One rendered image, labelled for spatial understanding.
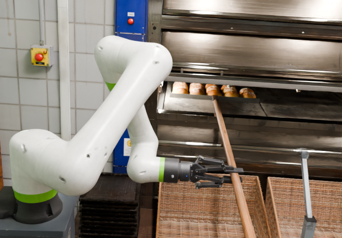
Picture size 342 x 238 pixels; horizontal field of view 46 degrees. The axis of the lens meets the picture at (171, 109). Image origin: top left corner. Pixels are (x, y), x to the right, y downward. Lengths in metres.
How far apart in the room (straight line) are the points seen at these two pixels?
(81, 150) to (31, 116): 1.31
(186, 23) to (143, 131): 0.76
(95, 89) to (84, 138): 1.14
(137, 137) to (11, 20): 1.03
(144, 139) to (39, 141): 0.52
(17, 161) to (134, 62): 0.43
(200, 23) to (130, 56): 0.90
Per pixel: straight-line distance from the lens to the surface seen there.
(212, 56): 2.12
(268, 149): 1.91
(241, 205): 1.35
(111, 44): 1.31
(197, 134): 2.26
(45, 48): 2.16
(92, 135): 1.09
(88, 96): 2.23
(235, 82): 2.02
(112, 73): 1.34
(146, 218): 2.38
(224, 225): 2.36
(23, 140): 1.18
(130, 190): 2.10
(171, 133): 2.26
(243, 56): 2.14
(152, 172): 1.50
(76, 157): 1.06
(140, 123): 1.50
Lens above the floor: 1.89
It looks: 18 degrees down
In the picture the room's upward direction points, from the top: 4 degrees clockwise
